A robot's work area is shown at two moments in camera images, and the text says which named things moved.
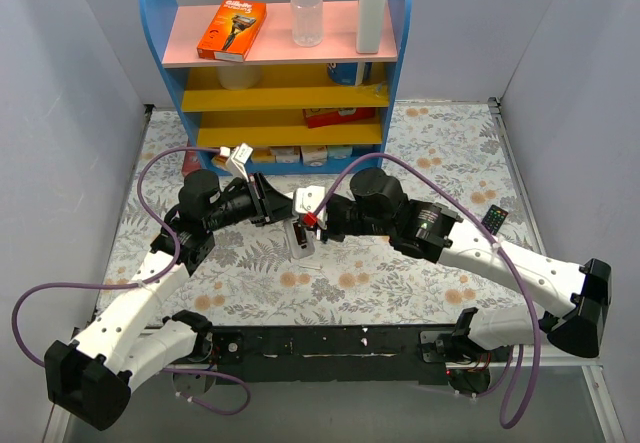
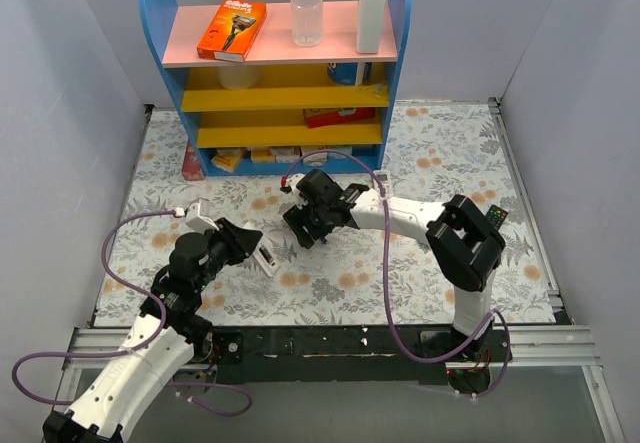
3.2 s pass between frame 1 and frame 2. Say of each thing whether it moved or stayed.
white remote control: moved
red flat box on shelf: stayed
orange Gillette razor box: stayed
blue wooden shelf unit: stayed
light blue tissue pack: stayed
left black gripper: moved
